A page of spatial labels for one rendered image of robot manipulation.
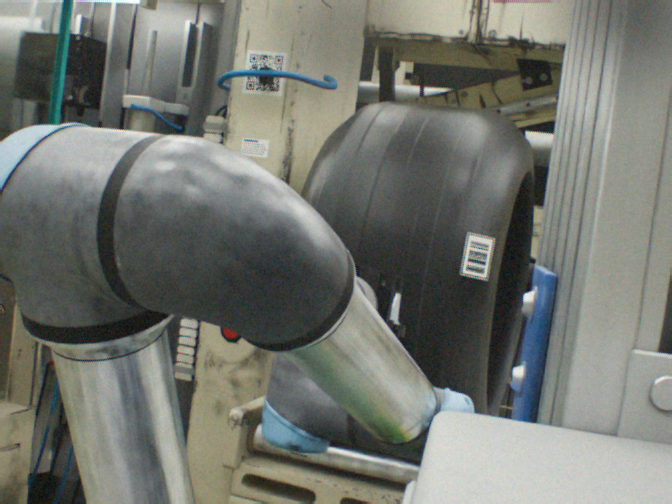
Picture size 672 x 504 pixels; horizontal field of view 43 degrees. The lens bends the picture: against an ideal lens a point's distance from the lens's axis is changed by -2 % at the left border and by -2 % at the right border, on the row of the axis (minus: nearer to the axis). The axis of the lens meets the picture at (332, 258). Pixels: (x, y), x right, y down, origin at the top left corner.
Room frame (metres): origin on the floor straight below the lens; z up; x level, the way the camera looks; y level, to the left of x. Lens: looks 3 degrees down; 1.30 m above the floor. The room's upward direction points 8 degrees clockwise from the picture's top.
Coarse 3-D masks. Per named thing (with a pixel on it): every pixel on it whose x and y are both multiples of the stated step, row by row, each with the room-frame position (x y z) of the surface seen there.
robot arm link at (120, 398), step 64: (64, 128) 0.59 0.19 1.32; (0, 192) 0.56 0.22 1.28; (64, 192) 0.54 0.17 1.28; (0, 256) 0.58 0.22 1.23; (64, 256) 0.54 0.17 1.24; (64, 320) 0.57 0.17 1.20; (128, 320) 0.58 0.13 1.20; (64, 384) 0.62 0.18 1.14; (128, 384) 0.61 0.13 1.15; (128, 448) 0.63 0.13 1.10
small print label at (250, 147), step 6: (246, 138) 1.52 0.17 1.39; (246, 144) 1.52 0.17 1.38; (252, 144) 1.52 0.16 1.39; (258, 144) 1.52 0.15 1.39; (264, 144) 1.51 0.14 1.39; (246, 150) 1.52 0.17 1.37; (252, 150) 1.52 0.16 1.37; (258, 150) 1.52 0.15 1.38; (264, 150) 1.51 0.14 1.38; (258, 156) 1.51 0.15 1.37; (264, 156) 1.51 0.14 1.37
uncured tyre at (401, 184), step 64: (384, 128) 1.34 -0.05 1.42; (448, 128) 1.33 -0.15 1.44; (512, 128) 1.40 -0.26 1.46; (320, 192) 1.29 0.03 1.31; (384, 192) 1.25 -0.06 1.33; (448, 192) 1.23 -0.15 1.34; (512, 192) 1.30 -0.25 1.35; (384, 256) 1.22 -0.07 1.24; (448, 256) 1.20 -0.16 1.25; (512, 256) 1.70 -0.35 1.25; (448, 320) 1.19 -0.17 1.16; (512, 320) 1.64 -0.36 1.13; (448, 384) 1.22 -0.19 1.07
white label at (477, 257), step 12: (468, 240) 1.20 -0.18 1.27; (480, 240) 1.20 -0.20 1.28; (492, 240) 1.21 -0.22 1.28; (468, 252) 1.20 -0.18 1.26; (480, 252) 1.20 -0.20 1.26; (492, 252) 1.20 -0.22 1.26; (468, 264) 1.20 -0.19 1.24; (480, 264) 1.20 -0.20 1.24; (468, 276) 1.19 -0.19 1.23; (480, 276) 1.19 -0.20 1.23
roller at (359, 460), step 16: (256, 432) 1.42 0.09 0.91; (256, 448) 1.42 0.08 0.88; (272, 448) 1.40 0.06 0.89; (336, 448) 1.37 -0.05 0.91; (352, 448) 1.37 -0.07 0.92; (320, 464) 1.38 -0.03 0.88; (336, 464) 1.37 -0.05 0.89; (352, 464) 1.36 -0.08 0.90; (368, 464) 1.35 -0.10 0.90; (384, 464) 1.34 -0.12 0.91; (400, 464) 1.34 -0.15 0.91; (416, 464) 1.33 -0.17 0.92; (400, 480) 1.34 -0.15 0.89; (416, 480) 1.33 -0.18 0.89
